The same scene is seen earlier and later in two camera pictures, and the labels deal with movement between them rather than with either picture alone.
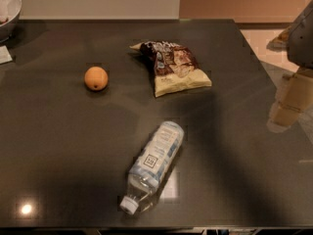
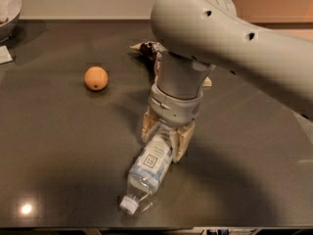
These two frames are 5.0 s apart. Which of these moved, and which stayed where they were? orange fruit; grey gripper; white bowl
Moved: grey gripper
Stayed: white bowl; orange fruit
